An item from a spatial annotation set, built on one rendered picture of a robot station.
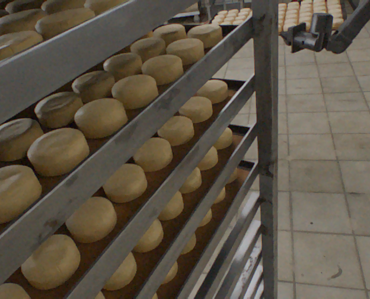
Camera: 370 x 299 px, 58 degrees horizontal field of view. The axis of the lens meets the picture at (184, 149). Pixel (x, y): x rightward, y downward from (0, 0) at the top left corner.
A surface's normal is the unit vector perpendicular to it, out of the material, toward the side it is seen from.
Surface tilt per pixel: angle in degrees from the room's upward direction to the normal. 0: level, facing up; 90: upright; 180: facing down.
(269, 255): 90
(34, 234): 90
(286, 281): 0
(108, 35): 90
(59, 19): 0
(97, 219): 0
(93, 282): 90
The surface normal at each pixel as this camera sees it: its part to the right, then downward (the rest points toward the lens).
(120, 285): 0.34, 0.51
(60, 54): 0.85, 0.18
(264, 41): -0.50, 0.58
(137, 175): -0.16, -0.80
